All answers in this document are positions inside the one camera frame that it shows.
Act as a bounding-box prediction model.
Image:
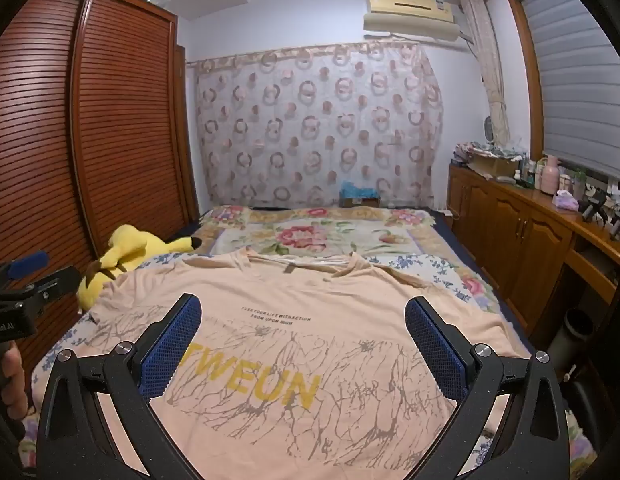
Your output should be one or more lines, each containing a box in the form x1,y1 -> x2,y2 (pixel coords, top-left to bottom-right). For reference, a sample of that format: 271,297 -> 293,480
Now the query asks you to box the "wooden sideboard cabinet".
447,162 -> 620,348

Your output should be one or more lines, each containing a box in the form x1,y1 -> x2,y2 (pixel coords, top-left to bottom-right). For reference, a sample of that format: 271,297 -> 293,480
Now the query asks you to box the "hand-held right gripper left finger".
36,292 -> 213,480

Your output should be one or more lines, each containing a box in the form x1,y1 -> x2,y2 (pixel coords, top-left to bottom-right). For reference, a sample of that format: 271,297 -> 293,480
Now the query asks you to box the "dark blue mattress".
432,211 -> 535,356

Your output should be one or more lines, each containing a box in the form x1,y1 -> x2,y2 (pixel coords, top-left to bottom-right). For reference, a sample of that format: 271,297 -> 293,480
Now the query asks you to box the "black mini tripod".
582,187 -> 612,224

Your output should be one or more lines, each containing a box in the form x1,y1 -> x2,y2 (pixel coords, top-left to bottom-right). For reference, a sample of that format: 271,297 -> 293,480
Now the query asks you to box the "brown louvered wardrobe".
0,0 -> 201,341

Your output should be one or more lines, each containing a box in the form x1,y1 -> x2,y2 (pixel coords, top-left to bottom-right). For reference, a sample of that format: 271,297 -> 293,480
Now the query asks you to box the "cardboard box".
465,154 -> 522,179

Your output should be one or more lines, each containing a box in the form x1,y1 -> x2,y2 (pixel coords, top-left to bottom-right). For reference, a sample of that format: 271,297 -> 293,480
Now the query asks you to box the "sheer circle-patterned curtain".
187,41 -> 447,211

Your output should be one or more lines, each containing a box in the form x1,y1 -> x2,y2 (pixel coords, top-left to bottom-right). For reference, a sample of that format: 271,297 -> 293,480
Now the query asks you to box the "tied floral side curtain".
460,0 -> 514,150

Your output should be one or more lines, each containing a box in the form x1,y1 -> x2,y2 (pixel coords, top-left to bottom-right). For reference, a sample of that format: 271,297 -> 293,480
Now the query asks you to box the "folded fabric pile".
455,139 -> 533,163

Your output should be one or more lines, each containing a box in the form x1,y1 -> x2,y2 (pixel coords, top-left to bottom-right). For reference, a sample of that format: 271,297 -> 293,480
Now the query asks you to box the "beige air conditioner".
363,0 -> 461,42

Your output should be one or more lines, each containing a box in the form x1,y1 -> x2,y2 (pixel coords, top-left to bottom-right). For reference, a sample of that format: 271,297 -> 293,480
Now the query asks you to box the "group of small bottles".
512,157 -> 542,189

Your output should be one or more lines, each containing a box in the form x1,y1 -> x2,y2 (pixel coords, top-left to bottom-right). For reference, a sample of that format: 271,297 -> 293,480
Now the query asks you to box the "purple tissue pack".
552,190 -> 582,212

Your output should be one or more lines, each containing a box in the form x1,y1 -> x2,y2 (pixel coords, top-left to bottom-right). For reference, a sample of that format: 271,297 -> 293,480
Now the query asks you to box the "pink bottle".
540,156 -> 561,196

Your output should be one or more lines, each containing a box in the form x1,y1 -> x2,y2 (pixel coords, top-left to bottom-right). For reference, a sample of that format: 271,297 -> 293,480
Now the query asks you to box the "grey window blind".
517,0 -> 620,183

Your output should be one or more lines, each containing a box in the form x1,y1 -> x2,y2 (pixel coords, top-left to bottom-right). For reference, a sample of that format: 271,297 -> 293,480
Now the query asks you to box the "black cylindrical bin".
546,307 -> 594,377

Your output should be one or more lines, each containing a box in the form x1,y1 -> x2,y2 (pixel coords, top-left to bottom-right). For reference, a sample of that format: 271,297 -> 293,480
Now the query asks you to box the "person's left hand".
0,346 -> 26,413

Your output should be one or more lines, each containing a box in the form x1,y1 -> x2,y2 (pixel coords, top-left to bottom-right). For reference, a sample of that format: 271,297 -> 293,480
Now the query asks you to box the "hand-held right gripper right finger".
404,296 -> 571,480

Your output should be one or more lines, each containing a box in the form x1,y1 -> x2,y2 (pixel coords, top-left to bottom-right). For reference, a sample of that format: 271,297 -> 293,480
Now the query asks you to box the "yellow plush toy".
77,224 -> 203,311

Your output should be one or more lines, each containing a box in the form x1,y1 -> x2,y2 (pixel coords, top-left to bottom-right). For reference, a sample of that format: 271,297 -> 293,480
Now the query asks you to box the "peach printed t-shirt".
82,247 -> 511,480

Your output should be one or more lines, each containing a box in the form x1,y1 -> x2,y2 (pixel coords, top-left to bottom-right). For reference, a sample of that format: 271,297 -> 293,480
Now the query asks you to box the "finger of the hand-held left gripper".
0,251 -> 50,291
20,266 -> 86,317

